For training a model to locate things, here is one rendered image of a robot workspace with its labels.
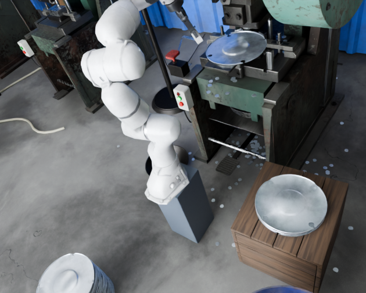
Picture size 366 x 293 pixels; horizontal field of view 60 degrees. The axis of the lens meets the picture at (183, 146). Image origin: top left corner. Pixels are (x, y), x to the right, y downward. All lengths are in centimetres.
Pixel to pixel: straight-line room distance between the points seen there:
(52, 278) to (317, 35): 177
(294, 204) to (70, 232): 138
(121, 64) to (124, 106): 14
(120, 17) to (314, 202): 103
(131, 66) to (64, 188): 159
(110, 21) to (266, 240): 100
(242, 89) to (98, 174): 127
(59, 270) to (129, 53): 116
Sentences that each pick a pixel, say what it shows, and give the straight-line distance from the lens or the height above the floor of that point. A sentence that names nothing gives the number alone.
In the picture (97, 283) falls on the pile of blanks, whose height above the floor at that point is 20.
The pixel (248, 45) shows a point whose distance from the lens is 161.
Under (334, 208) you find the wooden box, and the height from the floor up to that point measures 35.
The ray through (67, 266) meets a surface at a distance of 176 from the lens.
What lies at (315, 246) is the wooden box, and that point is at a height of 35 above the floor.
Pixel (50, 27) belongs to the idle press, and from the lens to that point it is 292.
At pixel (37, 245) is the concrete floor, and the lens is 228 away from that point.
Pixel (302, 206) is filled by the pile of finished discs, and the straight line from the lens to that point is 143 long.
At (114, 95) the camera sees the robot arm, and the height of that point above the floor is 105.
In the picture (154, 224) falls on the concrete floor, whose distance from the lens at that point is 195.
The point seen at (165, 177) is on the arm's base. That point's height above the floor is 55.
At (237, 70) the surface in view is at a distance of 161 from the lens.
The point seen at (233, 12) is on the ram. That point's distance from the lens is 154.
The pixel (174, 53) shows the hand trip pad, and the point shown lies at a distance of 174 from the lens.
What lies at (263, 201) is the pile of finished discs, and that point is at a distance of 145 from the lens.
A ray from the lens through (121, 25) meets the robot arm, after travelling 106.
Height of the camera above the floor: 160
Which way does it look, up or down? 45 degrees down
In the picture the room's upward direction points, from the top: 20 degrees counter-clockwise
